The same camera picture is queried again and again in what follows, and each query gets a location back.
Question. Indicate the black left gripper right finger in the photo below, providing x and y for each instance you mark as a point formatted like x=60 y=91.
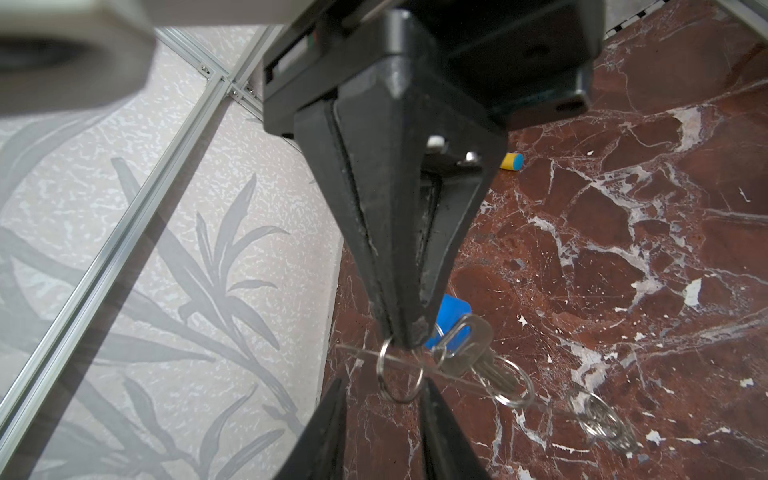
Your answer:
x=447 y=453

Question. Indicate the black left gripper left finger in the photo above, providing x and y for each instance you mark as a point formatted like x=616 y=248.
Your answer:
x=319 y=451

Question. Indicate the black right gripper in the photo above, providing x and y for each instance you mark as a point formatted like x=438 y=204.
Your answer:
x=403 y=160

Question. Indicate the steel perforated key holder plate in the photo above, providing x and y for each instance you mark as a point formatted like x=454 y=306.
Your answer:
x=599 y=421

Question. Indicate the silver key blue tag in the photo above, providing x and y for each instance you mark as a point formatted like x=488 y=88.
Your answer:
x=462 y=345

